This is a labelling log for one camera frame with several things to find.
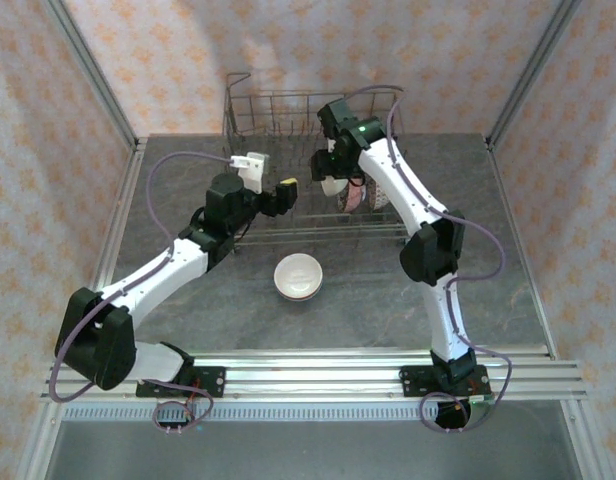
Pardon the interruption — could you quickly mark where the black spotted pink bowl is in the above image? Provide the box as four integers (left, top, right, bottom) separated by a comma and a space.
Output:
336, 185, 365, 214

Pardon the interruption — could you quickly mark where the lattice pattern bowl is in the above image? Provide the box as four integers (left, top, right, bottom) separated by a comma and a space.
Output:
365, 178, 389, 210

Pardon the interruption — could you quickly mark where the grey metal panel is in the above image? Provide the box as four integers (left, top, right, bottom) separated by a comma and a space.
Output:
40, 418, 587, 480

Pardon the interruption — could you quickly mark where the metal wire dish rack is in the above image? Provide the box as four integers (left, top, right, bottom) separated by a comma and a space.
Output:
220, 71, 413, 251

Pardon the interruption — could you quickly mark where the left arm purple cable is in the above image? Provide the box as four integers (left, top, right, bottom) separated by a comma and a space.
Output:
46, 151, 239, 435

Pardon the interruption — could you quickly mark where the aluminium table side rail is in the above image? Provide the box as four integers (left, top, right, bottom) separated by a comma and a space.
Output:
67, 135, 150, 362
484, 133, 560, 361

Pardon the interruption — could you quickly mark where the aluminium frame post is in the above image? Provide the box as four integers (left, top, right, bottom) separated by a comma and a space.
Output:
42, 0, 142, 149
487, 0, 584, 151

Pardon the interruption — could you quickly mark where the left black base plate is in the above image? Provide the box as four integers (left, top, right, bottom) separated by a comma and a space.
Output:
135, 365, 227, 400

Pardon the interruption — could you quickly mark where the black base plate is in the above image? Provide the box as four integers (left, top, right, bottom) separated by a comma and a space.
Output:
135, 365, 227, 400
398, 364, 491, 399

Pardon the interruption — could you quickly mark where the aluminium cross rail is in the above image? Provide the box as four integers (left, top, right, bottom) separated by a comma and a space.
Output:
40, 349, 588, 404

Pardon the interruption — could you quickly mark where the grey slotted cable duct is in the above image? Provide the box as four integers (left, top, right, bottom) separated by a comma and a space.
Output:
62, 402, 572, 423

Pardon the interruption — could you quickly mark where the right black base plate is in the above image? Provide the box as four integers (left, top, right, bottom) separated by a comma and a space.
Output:
398, 364, 491, 399

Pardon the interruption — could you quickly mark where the aluminium lower frame bar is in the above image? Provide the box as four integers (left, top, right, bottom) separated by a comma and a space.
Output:
562, 399, 612, 480
15, 402, 64, 480

